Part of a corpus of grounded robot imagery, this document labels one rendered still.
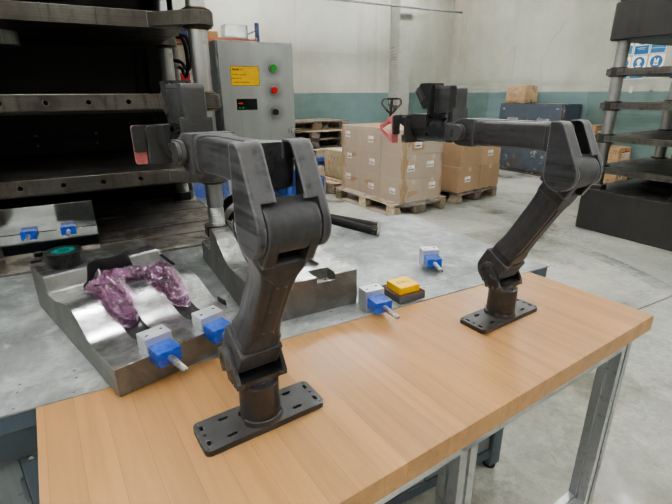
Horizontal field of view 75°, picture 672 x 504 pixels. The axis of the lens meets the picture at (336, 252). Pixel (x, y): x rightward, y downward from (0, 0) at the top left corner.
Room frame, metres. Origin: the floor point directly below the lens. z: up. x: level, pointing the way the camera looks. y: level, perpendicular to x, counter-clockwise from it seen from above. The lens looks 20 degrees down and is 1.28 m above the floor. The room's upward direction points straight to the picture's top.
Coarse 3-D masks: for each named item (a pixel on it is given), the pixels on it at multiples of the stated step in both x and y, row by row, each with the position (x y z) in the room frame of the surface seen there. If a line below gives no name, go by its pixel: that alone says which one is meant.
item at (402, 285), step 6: (390, 282) 1.01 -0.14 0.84; (396, 282) 1.01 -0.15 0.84; (402, 282) 1.01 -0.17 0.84; (408, 282) 1.01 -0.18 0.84; (414, 282) 1.01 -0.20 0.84; (390, 288) 1.01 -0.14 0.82; (396, 288) 0.99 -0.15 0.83; (402, 288) 0.98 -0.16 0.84; (408, 288) 0.99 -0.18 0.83; (414, 288) 1.00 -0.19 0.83
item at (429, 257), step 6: (426, 246) 1.24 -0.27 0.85; (432, 246) 1.24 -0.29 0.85; (420, 252) 1.22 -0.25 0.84; (426, 252) 1.20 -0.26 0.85; (432, 252) 1.20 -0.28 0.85; (438, 252) 1.21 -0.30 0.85; (420, 258) 1.22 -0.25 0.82; (426, 258) 1.18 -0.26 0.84; (432, 258) 1.17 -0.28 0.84; (438, 258) 1.17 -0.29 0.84; (420, 264) 1.22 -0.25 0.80; (426, 264) 1.17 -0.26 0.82; (432, 264) 1.16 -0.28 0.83; (438, 264) 1.16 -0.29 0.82; (438, 270) 1.11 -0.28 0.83
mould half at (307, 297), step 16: (208, 240) 1.29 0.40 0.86; (224, 240) 1.11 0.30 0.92; (208, 256) 1.22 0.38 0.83; (224, 256) 1.06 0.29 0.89; (240, 256) 1.07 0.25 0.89; (320, 256) 1.07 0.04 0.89; (224, 272) 1.06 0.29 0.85; (240, 272) 0.97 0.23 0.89; (304, 272) 0.95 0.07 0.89; (336, 272) 0.95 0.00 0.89; (352, 272) 0.97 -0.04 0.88; (240, 288) 0.93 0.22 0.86; (304, 288) 0.91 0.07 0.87; (320, 288) 0.93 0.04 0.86; (336, 288) 0.95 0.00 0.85; (352, 288) 0.97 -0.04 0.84; (288, 304) 0.89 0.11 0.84; (304, 304) 0.91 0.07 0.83; (320, 304) 0.93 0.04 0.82; (336, 304) 0.95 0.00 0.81
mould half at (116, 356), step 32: (96, 256) 1.02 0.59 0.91; (64, 288) 0.91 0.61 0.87; (192, 288) 0.90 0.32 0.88; (64, 320) 0.81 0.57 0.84; (96, 320) 0.75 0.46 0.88; (160, 320) 0.79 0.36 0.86; (96, 352) 0.68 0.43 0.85; (128, 352) 0.67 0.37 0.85; (192, 352) 0.72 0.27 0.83; (128, 384) 0.63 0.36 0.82
